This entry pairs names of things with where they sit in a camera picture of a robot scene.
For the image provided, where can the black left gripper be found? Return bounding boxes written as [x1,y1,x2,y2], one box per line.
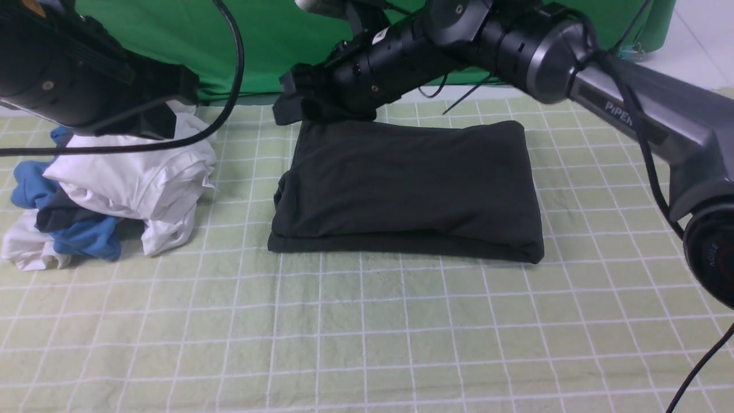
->
[1,1,199,139]

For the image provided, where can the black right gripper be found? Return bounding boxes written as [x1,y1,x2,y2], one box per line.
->
[272,17,454,124]

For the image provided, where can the dark gray long-sleeve shirt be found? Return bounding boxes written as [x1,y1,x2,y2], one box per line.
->
[267,120,545,264]

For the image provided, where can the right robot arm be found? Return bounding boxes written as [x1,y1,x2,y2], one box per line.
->
[273,1,733,307]

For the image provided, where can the white crumpled shirt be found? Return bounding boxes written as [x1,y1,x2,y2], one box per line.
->
[1,100,218,272]

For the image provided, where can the green backdrop cloth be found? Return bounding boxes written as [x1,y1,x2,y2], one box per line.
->
[75,1,676,101]

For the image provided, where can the dark gray crumpled garment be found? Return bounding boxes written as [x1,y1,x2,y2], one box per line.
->
[35,188,120,233]

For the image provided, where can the blue crumpled garment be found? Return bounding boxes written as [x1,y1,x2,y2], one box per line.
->
[2,161,122,271]

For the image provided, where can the metal binder clip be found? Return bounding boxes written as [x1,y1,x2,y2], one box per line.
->
[616,42,646,62]

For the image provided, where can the light green checkered tablecloth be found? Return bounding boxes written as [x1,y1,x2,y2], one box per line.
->
[1,91,732,412]

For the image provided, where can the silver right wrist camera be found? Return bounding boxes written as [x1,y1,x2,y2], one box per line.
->
[295,1,391,36]

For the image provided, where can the black left camera cable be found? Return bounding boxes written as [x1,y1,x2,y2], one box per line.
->
[0,0,246,158]

